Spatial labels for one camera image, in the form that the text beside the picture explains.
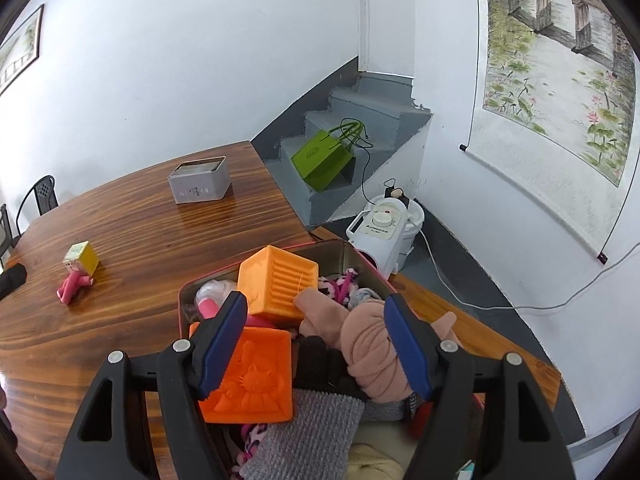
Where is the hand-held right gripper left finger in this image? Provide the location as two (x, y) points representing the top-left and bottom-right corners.
(54, 290), (249, 480)

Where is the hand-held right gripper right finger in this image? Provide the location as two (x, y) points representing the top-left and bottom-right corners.
(382, 292), (573, 480)

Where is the tan knotted stocking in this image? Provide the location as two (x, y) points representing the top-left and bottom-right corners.
(292, 290), (458, 405)

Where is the small orange soft cube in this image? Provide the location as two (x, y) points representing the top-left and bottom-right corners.
(189, 321), (297, 424)

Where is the pink curved strap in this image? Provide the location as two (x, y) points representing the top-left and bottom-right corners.
(194, 296), (223, 322)

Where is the white plastic bag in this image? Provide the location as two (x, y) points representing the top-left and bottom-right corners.
(195, 280), (240, 306)

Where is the grey yellow knotted sock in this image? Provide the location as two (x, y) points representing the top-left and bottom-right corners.
(347, 287), (383, 311)

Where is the red fuzzy ball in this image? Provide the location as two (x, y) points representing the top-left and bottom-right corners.
(411, 401), (437, 442)

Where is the large orange soft cube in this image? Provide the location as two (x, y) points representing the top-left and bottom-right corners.
(236, 244), (321, 324)

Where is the pink leopard plush toy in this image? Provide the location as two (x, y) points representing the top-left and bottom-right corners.
(316, 268), (360, 307)
(231, 422), (271, 480)

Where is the large grey knit sock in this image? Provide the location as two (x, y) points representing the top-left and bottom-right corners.
(239, 334), (367, 480)

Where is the pink biscuit tin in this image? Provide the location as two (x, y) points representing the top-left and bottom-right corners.
(177, 238), (487, 480)

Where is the white kitchen appliance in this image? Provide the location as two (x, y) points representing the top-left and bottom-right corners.
(345, 180), (426, 276)

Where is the pink knotted toy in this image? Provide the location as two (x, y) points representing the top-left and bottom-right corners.
(56, 269), (97, 306)

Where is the small yellow green box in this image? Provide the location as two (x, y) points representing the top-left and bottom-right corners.
(62, 241), (101, 277)

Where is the grey tin box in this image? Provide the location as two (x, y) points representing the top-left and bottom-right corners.
(167, 156), (232, 205)

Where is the green paper bag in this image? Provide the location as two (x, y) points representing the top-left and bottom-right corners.
(291, 118), (370, 192)

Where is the black rolled sock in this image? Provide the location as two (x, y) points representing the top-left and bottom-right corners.
(0, 263), (28, 302)

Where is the black metal chair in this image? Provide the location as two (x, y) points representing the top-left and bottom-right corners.
(15, 175), (59, 237)
(0, 204), (14, 257)

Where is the grey staircase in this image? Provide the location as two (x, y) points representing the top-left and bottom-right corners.
(250, 57), (433, 228)

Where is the hanging scroll painting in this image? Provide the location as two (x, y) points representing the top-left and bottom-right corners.
(459, 0), (640, 263)

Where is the framed landscape painting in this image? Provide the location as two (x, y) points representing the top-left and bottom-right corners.
(0, 4), (46, 97)

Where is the white power cable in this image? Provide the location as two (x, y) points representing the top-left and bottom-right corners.
(417, 227), (640, 313)

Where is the black cable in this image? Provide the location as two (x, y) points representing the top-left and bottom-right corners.
(350, 119), (375, 201)

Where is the white door frame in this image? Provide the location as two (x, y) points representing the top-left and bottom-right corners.
(357, 0), (417, 81)

